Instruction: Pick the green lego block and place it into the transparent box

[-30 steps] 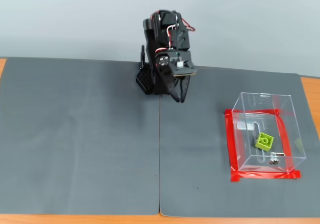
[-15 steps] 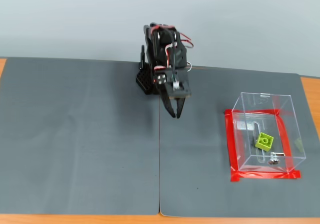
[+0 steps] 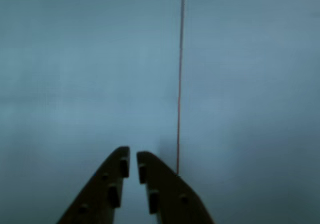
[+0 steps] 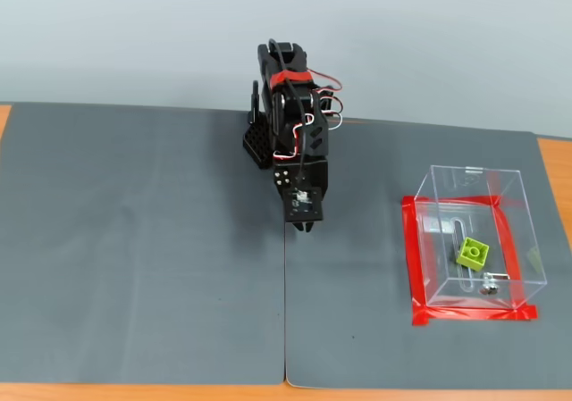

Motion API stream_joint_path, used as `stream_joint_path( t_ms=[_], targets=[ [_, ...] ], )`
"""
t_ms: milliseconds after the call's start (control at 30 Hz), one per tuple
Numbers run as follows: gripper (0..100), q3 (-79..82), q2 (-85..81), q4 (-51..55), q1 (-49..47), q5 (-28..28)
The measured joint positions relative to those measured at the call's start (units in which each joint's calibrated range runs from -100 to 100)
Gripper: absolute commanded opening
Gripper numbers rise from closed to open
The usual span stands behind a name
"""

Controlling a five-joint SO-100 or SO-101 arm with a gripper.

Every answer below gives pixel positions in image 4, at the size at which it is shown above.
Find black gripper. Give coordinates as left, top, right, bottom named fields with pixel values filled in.
left=273, top=157, right=332, bottom=233

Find dark grey mat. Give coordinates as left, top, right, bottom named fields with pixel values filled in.
left=0, top=101, right=287, bottom=387
left=283, top=114, right=572, bottom=391

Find red tape band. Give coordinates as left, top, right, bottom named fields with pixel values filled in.
left=270, top=71, right=313, bottom=90

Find black table clamp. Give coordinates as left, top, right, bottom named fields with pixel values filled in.
left=240, top=79, right=273, bottom=170

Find red white servo wire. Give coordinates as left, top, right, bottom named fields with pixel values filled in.
left=272, top=113, right=316, bottom=159

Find transparent plastic box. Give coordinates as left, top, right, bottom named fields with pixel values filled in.
left=413, top=164, right=549, bottom=311

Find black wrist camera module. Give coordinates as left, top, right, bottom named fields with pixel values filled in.
left=283, top=186, right=324, bottom=223

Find silver metal box latch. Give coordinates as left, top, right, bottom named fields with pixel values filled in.
left=477, top=272, right=511, bottom=296

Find green lego block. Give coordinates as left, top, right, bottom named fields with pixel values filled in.
left=455, top=237, right=491, bottom=272

